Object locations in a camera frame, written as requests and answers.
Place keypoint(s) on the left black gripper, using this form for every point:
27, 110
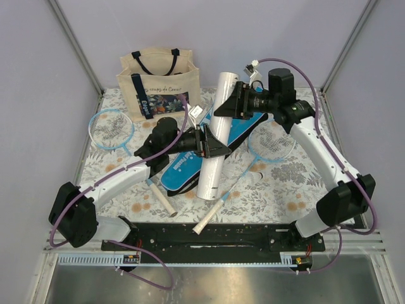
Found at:
207, 145

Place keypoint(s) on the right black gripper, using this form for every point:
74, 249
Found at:
233, 107

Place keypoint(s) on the white shuttlecock tube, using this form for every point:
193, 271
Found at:
210, 173

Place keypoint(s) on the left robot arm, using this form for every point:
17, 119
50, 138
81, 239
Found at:
74, 214

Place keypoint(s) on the right blue badminton racket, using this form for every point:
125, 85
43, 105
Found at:
268, 144

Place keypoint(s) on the blue badminton racket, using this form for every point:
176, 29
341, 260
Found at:
268, 144
110, 131

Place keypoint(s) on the left blue badminton racket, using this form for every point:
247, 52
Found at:
110, 131

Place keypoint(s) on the blue sport racket cover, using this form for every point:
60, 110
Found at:
183, 172

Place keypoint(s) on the beige canvas tote bag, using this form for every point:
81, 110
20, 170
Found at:
152, 81

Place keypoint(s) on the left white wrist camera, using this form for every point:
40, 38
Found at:
193, 113

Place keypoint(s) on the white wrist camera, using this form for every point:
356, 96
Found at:
252, 71
193, 113

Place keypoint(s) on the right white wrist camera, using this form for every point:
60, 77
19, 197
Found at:
252, 71

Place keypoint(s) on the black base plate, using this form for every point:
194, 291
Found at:
220, 243

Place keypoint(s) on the left aluminium frame post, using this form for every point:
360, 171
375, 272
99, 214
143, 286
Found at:
74, 43

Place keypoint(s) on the aluminium frame post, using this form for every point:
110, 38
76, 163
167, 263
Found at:
74, 43
349, 43

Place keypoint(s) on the right aluminium frame post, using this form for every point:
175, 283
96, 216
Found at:
349, 43

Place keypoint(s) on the white slotted cable duct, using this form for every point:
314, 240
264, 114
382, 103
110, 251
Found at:
87, 259

